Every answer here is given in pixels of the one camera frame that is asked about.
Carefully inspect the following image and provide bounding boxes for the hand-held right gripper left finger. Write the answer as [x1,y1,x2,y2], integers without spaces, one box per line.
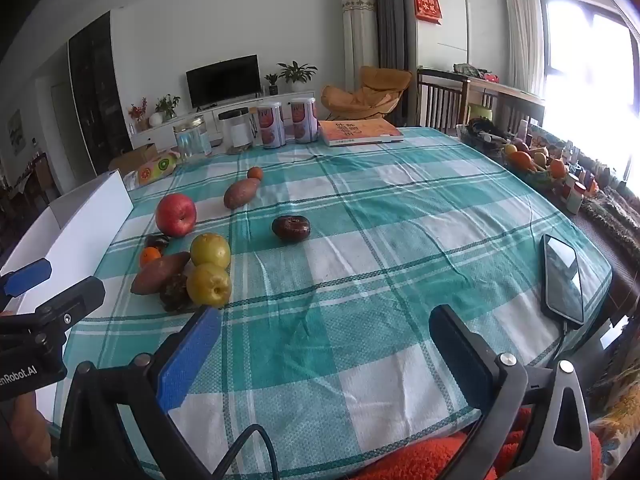
[57,305,223,480]

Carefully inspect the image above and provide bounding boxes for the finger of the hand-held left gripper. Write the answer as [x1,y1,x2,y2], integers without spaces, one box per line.
[31,276,106,347]
[0,258,53,311]

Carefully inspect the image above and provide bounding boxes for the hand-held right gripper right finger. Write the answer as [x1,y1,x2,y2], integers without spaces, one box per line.
[429,304,592,480]

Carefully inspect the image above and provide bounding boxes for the yellow-green apple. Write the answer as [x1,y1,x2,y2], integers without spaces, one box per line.
[190,232,232,268]
[186,262,233,308]

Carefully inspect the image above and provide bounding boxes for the person's left forearm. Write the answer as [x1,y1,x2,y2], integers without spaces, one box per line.
[0,392,56,478]

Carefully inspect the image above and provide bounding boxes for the white cardboard box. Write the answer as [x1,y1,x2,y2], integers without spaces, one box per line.
[0,169,135,426]

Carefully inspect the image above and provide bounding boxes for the reddish sweet potato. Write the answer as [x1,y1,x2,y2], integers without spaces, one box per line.
[223,177,262,210]
[130,251,192,296]

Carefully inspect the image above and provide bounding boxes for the dark wooden chair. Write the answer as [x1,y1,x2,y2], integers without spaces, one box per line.
[0,152,66,241]

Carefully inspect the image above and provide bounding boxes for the person's red fluffy clothing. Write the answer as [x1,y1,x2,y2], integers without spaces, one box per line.
[350,405,601,480]

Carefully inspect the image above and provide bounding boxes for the teal plaid tablecloth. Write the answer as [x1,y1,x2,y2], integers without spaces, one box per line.
[52,126,613,480]

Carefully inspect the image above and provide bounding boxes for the black smartphone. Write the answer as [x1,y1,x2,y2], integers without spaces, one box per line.
[541,233,586,330]

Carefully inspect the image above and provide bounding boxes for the red apple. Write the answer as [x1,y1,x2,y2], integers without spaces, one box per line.
[155,193,197,238]

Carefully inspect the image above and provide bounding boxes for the brown cardboard box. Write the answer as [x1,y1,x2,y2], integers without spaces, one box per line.
[107,142,161,178]

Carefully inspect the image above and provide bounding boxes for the colourful printed tissue box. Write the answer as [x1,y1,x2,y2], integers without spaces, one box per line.
[136,152,178,186]

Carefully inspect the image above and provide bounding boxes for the white television cabinet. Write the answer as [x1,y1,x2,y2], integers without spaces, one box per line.
[127,90,316,151]

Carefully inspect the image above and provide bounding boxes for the woven basket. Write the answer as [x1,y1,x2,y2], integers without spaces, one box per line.
[502,152,568,191]

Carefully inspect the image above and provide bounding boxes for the row of small bottles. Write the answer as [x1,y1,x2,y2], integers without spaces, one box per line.
[560,140,631,214]

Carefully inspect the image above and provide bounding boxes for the red flowers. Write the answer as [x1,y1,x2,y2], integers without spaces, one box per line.
[127,97,148,133]

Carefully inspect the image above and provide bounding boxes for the clear glass jar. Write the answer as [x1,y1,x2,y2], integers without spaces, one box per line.
[172,115,213,162]

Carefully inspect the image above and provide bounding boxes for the dark tall cabinet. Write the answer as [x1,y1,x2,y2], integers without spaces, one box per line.
[67,10,133,153]

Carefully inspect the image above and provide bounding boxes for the brown patterned cloth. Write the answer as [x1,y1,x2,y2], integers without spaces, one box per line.
[575,190,640,271]

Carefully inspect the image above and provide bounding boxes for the green plant white vase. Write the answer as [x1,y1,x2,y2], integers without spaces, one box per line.
[149,94,181,127]

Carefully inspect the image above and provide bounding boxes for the black basket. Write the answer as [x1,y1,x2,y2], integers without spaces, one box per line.
[460,117,516,153]

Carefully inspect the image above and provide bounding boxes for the orange book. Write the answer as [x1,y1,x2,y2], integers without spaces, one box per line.
[318,120,405,148]

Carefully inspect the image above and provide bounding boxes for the wooden slatted bench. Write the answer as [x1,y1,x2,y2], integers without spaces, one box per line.
[416,67,546,136]

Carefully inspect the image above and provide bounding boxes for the black television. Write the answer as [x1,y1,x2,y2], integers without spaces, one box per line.
[185,54,262,109]

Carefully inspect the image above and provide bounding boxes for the orange lounge chair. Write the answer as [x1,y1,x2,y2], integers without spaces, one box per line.
[320,65,414,123]

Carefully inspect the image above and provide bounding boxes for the bright window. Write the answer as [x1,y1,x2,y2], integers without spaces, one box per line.
[540,0,640,186]

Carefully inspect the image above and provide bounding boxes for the large green potted plant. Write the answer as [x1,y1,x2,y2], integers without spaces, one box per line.
[276,61,319,93]

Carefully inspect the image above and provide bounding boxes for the white curtain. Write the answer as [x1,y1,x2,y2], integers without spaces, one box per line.
[502,0,543,98]

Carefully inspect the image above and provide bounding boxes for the covered standing air conditioner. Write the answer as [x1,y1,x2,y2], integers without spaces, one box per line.
[341,0,378,93]

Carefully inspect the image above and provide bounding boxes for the grey curtain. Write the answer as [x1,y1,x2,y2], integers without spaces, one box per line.
[360,0,418,126]

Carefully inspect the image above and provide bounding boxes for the phone charging cable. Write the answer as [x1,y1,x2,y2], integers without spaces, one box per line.
[525,322,572,367]

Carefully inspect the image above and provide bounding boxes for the black cable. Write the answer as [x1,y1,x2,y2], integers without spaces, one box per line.
[220,424,281,480]

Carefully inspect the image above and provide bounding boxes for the wall picture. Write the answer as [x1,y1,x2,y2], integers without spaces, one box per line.
[7,109,27,156]

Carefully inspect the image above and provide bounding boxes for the red wall calendar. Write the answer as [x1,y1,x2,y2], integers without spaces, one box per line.
[413,0,443,25]

